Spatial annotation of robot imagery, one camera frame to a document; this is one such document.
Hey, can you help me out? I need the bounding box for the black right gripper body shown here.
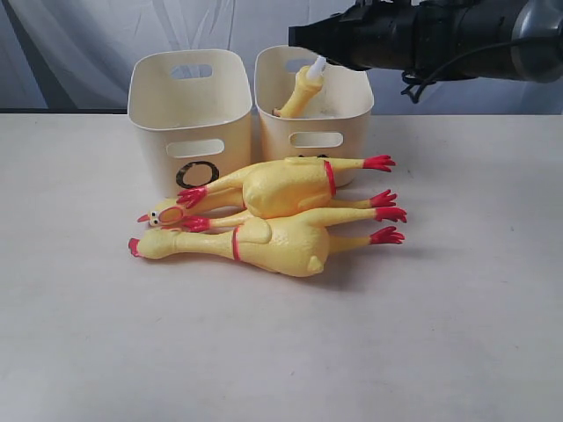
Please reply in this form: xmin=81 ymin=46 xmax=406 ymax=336
xmin=338 ymin=1 xmax=420 ymax=71

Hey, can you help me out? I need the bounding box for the chicken head with white squeaker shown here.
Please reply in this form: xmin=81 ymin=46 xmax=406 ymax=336
xmin=273 ymin=56 xmax=326 ymax=119

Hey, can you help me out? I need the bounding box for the headless yellow rubber chicken body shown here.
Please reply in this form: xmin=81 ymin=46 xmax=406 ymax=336
xmin=177 ymin=155 xmax=395 ymax=219

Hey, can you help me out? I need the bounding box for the yellow rubber chicken front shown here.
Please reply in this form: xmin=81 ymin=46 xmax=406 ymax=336
xmin=128 ymin=222 xmax=405 ymax=278

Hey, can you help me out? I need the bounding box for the yellow rubber chicken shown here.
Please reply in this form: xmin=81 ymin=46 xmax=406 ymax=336
xmin=137 ymin=190 xmax=406 ymax=232
xmin=128 ymin=222 xmax=405 ymax=278

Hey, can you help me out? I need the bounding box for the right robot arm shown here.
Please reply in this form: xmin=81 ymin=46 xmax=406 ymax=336
xmin=288 ymin=0 xmax=562 ymax=86

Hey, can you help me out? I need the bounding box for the cream bin marked X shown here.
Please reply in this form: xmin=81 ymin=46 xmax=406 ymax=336
xmin=254 ymin=46 xmax=374 ymax=161

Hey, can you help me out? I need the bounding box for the cream bin marked O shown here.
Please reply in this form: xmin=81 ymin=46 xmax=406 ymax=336
xmin=128 ymin=49 xmax=253 ymax=197

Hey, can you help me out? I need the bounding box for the blue backdrop curtain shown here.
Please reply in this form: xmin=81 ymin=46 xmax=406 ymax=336
xmin=1 ymin=0 xmax=562 ymax=114

